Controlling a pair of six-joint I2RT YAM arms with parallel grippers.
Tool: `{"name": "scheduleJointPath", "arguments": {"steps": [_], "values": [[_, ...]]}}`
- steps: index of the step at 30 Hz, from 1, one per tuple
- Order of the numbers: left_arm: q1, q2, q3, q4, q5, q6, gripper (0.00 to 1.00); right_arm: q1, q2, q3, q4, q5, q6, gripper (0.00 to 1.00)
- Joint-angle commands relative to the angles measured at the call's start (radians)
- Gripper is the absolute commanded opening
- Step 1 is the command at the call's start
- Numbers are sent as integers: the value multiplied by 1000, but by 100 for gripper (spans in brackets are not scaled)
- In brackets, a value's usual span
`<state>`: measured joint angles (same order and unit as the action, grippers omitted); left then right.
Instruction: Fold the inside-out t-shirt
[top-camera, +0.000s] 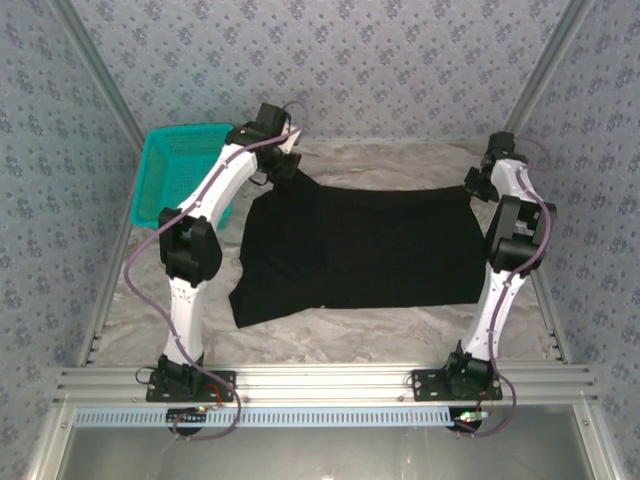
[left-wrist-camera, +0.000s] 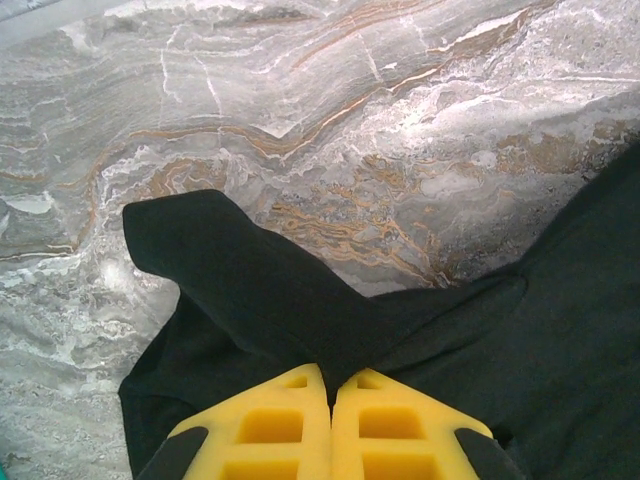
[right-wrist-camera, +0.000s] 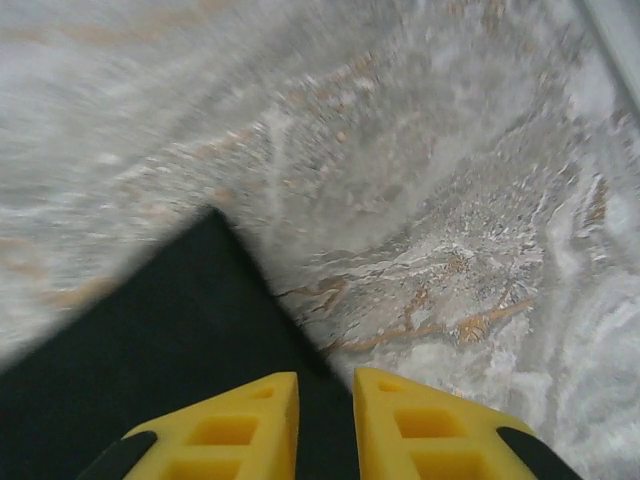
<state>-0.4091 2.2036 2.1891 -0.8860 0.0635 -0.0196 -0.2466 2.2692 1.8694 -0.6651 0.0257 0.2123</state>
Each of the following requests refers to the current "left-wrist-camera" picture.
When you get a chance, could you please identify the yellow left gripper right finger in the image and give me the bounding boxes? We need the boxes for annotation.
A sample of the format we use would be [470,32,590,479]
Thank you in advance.
[330,367,526,480]

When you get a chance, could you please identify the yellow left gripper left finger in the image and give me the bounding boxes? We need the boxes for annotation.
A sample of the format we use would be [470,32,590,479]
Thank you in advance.
[134,363,332,480]

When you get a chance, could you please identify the black printed t-shirt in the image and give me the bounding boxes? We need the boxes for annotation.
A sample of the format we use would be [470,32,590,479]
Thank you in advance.
[118,142,640,480]

